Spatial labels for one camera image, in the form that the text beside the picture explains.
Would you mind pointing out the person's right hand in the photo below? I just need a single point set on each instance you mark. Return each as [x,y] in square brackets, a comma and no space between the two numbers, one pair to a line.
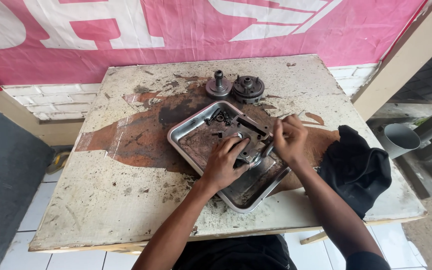
[289,138]

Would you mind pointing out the person's left hand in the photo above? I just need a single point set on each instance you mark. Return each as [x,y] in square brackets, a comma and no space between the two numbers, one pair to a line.
[221,165]

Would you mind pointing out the person's right fingers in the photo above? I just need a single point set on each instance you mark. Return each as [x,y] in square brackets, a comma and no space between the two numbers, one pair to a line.
[281,131]

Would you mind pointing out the metal hand tool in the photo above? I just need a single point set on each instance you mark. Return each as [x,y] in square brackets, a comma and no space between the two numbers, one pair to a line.
[266,150]

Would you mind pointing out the grey engine cover plate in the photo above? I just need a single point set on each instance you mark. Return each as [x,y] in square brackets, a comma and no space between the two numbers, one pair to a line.
[251,137]

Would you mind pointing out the dark toothed clutch gear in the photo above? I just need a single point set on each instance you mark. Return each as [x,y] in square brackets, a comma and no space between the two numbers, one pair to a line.
[248,89]

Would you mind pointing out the group of dark bolts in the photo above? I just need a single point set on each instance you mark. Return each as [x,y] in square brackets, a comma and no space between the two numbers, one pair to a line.
[219,117]

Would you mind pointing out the small dark bolt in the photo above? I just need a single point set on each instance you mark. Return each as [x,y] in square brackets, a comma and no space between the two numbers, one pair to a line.
[217,134]

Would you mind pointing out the grey clutch hub with shaft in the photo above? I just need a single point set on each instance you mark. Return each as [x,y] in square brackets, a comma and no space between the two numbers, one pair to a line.
[219,87]

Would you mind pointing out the steel metal tray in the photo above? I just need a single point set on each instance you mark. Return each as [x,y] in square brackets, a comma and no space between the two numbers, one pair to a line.
[204,146]

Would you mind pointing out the black cloth rag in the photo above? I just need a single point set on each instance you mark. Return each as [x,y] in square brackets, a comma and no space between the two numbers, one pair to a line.
[353,170]

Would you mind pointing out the grey plastic pipe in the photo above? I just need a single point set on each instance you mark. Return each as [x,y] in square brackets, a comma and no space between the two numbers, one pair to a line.
[399,139]

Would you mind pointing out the person's black clothing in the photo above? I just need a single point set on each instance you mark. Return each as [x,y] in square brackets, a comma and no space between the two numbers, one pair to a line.
[238,255]

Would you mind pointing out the pink and white banner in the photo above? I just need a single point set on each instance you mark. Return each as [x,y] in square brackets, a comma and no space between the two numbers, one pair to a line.
[186,30]

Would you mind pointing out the yellow sandal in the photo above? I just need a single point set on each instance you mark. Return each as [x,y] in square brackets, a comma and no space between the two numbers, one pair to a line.
[56,161]

